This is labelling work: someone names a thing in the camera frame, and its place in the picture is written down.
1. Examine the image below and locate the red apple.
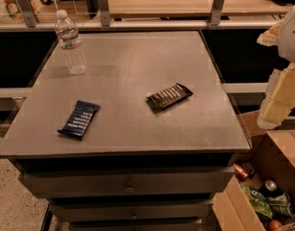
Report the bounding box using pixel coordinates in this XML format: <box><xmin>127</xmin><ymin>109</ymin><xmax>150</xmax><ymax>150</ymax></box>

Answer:
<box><xmin>267</xmin><ymin>219</ymin><xmax>283</xmax><ymax>231</ymax></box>

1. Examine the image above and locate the right metal rail bracket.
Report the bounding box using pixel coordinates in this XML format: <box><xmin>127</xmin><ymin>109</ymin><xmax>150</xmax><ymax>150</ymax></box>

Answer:
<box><xmin>209</xmin><ymin>0</ymin><xmax>225</xmax><ymax>26</ymax></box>

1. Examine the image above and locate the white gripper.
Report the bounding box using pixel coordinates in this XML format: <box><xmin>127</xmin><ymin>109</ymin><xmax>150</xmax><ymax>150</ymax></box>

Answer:
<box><xmin>257</xmin><ymin>5</ymin><xmax>295</xmax><ymax>130</ymax></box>

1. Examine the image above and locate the orange printed snack bag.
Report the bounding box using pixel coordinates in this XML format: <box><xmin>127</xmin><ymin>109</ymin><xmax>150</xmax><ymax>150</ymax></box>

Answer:
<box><xmin>0</xmin><ymin>0</ymin><xmax>42</xmax><ymax>23</ymax></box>

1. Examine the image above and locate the metal rail bracket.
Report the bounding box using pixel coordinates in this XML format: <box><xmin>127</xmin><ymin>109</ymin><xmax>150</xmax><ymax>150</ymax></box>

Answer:
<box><xmin>209</xmin><ymin>0</ymin><xmax>225</xmax><ymax>26</ymax></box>
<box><xmin>17</xmin><ymin>0</ymin><xmax>38</xmax><ymax>28</ymax></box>
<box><xmin>98</xmin><ymin>0</ymin><xmax>111</xmax><ymax>27</ymax></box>

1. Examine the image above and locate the wooden desk top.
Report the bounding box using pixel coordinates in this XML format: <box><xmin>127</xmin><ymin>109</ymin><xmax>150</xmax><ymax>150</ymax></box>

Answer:
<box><xmin>109</xmin><ymin>0</ymin><xmax>292</xmax><ymax>17</ymax></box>

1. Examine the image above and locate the clear plastic water bottle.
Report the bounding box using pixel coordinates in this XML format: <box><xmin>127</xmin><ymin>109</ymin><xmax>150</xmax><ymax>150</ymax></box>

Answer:
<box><xmin>55</xmin><ymin>10</ymin><xmax>87</xmax><ymax>75</ymax></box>

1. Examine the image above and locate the middle metal rail bracket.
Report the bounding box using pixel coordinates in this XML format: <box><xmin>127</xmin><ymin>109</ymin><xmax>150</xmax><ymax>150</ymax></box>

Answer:
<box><xmin>98</xmin><ymin>0</ymin><xmax>111</xmax><ymax>27</ymax></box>

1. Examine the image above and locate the blue snack bar wrapper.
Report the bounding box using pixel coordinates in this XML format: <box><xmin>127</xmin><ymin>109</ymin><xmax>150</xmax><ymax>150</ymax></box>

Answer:
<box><xmin>58</xmin><ymin>100</ymin><xmax>100</xmax><ymax>140</ymax></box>

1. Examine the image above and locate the grey drawer cabinet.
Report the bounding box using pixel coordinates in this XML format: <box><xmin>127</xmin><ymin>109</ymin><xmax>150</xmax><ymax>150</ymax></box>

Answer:
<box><xmin>0</xmin><ymin>32</ymin><xmax>249</xmax><ymax>231</ymax></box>

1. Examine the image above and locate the dark silver-topped can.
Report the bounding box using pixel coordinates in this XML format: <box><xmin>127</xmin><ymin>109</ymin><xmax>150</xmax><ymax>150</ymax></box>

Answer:
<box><xmin>259</xmin><ymin>180</ymin><xmax>279</xmax><ymax>197</ymax></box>

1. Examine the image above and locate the left metal rail bracket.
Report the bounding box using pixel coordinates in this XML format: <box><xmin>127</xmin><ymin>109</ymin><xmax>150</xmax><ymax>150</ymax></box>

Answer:
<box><xmin>17</xmin><ymin>0</ymin><xmax>38</xmax><ymax>28</ymax></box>

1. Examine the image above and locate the black snack bar wrapper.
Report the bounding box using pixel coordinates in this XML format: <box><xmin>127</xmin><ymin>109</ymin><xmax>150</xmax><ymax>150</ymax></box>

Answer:
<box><xmin>147</xmin><ymin>83</ymin><xmax>193</xmax><ymax>111</ymax></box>

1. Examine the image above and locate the copper coloured can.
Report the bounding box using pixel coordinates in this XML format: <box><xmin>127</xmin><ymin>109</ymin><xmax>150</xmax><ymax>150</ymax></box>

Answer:
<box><xmin>233</xmin><ymin>163</ymin><xmax>256</xmax><ymax>182</ymax></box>

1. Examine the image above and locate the cardboard box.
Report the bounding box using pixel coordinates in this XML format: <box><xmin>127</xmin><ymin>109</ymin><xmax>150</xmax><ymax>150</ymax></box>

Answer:
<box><xmin>211</xmin><ymin>110</ymin><xmax>295</xmax><ymax>231</ymax></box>

